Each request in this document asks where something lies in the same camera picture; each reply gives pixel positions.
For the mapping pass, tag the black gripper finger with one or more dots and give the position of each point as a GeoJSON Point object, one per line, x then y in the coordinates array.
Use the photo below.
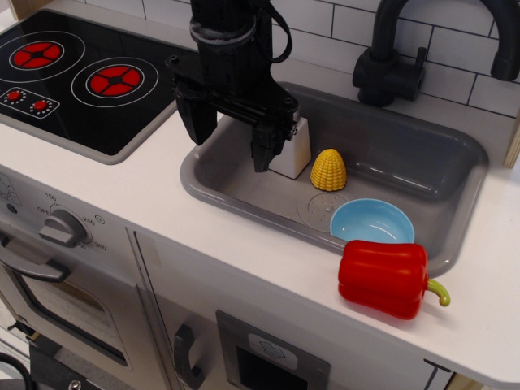
{"type": "Point", "coordinates": [198, 115]}
{"type": "Point", "coordinates": [267, 142]}

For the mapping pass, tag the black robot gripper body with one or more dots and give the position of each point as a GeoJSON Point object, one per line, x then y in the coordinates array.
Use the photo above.
{"type": "Point", "coordinates": [234, 66]}

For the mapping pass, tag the yellow toy corn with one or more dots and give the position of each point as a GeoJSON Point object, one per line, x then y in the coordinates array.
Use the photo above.
{"type": "Point", "coordinates": [329, 171]}

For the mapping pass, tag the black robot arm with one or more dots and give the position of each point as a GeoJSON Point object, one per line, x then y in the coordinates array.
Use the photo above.
{"type": "Point", "coordinates": [232, 14]}

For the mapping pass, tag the light blue bowl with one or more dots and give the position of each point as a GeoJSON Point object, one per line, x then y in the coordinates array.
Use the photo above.
{"type": "Point", "coordinates": [373, 220]}

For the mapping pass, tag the grey toy sink basin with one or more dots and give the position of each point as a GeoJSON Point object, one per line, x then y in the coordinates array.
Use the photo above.
{"type": "Point", "coordinates": [430, 172]}

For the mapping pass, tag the white salt shaker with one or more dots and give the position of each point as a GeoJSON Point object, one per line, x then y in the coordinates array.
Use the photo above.
{"type": "Point", "coordinates": [296, 153]}

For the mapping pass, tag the black toy stovetop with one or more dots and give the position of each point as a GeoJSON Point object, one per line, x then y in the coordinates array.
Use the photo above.
{"type": "Point", "coordinates": [92, 89]}

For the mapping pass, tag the dark grey toy faucet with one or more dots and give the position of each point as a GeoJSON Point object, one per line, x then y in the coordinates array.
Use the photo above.
{"type": "Point", "coordinates": [381, 76]}

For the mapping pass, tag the grey oven knob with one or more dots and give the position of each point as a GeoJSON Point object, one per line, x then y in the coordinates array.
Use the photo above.
{"type": "Point", "coordinates": [62, 228]}

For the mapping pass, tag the red toy bell pepper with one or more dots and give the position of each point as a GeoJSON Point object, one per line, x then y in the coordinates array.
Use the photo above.
{"type": "Point", "coordinates": [391, 278]}

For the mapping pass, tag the grey dishwasher panel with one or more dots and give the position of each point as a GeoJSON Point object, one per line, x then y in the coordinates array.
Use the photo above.
{"type": "Point", "coordinates": [255, 359]}

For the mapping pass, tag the toy oven door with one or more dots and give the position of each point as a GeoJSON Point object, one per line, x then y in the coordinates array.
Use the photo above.
{"type": "Point", "coordinates": [94, 315]}

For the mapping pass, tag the grey oven door handle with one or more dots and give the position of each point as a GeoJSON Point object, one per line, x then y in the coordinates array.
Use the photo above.
{"type": "Point", "coordinates": [50, 271]}

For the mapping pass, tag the grey cabinet door handle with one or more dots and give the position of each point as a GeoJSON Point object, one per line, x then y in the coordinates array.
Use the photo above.
{"type": "Point", "coordinates": [191, 377]}

